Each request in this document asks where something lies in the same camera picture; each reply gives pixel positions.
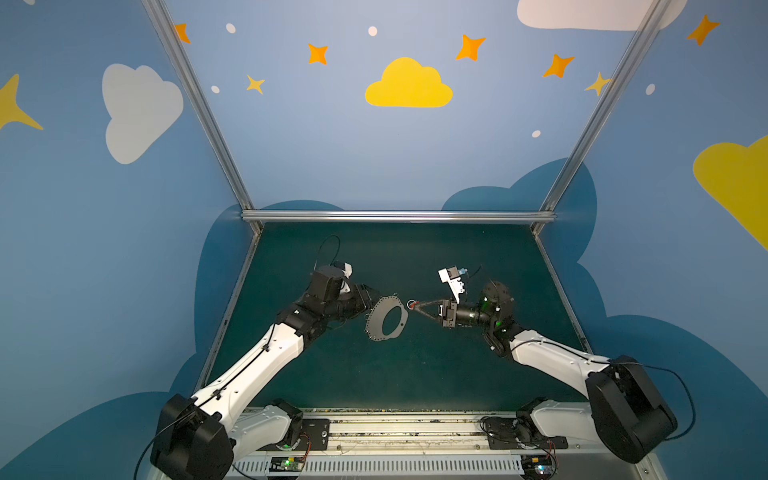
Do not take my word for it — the grey oval keyring plate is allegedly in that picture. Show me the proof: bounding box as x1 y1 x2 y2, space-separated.
366 295 409 342

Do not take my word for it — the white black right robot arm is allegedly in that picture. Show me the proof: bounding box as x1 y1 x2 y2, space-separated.
407 281 678 464

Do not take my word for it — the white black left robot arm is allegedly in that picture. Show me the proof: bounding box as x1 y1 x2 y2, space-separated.
141 262 382 479

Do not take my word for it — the right controller board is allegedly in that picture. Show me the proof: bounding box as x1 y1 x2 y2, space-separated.
520 455 557 480

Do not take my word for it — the controller board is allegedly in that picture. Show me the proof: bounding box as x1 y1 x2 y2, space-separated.
520 455 557 480
268 456 305 475

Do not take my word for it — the left controller board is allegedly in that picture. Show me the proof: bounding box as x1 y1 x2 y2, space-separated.
268 456 305 475

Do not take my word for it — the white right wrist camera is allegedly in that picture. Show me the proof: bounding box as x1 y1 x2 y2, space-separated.
438 267 467 304

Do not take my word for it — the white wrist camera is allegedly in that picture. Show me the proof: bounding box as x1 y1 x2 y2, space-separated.
438 267 467 304
332 260 353 295

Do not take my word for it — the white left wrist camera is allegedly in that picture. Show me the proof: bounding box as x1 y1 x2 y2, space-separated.
332 260 353 295

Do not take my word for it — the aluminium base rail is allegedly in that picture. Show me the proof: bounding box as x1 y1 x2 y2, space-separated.
222 409 666 479

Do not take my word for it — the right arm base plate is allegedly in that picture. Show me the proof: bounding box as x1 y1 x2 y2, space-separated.
479 416 568 450

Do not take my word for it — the aluminium frame back rail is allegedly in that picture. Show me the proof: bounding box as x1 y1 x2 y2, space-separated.
241 209 556 224

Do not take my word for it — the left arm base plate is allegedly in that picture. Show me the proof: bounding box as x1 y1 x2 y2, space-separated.
240 417 330 453

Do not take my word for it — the aluminium frame left post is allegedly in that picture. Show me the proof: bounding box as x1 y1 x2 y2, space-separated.
141 0 253 213

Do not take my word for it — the aluminium frame post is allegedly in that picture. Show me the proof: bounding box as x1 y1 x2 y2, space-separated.
141 0 253 213
531 0 672 238

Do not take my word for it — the aluminium frame right post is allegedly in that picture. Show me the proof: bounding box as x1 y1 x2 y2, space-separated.
531 0 672 238

